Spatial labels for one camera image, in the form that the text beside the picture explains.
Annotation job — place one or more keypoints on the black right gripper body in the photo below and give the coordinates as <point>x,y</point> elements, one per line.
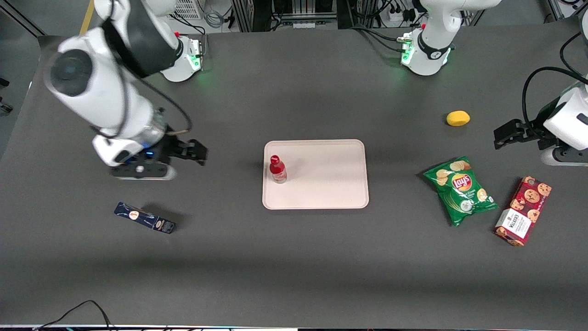
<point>171,148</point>

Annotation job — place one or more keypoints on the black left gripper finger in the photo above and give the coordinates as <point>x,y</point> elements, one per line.
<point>510,129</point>
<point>507,142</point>

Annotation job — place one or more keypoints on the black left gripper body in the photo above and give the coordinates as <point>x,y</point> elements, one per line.
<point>534,129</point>

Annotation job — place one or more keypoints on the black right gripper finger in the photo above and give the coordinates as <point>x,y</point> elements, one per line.
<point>197,149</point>
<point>193,161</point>

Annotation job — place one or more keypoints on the red coke bottle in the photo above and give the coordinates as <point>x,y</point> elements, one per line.
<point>278,171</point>

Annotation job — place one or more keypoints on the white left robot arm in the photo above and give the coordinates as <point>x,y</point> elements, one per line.
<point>436,41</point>

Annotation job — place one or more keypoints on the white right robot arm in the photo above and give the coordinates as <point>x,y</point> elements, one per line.
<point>105,92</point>

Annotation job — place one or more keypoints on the pale pink plastic tray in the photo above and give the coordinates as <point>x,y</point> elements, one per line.
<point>321,177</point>

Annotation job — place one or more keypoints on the yellow lemon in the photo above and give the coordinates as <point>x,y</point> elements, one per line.
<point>458,118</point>

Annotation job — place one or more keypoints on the green chips bag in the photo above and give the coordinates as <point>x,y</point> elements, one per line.
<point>461,191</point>

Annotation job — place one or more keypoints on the red cookie box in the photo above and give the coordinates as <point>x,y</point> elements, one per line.
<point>523,211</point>

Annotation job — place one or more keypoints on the dark blue carton box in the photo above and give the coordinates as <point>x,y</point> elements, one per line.
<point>144,218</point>

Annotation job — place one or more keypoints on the white perforated box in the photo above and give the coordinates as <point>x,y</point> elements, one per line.
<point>186,8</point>

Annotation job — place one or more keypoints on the white power strip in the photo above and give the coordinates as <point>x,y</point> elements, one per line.
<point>396,17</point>

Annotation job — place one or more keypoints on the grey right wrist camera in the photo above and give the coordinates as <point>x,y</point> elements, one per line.
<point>147,171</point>

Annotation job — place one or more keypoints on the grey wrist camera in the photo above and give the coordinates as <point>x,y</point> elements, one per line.
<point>565,158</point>
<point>147,171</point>

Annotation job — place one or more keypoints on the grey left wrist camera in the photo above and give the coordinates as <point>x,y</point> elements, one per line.
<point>565,158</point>

